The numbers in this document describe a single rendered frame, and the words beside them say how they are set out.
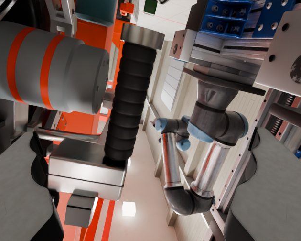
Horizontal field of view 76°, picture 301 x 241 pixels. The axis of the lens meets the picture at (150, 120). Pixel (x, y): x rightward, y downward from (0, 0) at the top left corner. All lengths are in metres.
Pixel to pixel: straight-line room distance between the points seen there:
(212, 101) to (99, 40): 0.47
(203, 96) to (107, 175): 0.55
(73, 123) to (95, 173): 0.65
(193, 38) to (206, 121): 0.30
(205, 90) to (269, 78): 0.45
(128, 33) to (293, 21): 0.19
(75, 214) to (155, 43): 0.21
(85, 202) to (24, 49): 0.25
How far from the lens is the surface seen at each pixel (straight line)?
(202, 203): 1.02
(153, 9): 0.72
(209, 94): 0.72
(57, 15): 0.66
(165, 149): 0.98
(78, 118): 0.87
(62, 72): 0.34
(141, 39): 0.19
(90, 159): 0.24
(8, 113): 0.46
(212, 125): 0.75
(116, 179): 0.24
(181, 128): 1.06
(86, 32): 0.80
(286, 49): 0.29
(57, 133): 0.49
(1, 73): 0.39
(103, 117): 6.80
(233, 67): 0.71
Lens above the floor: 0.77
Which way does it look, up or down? 20 degrees up
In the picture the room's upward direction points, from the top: 165 degrees counter-clockwise
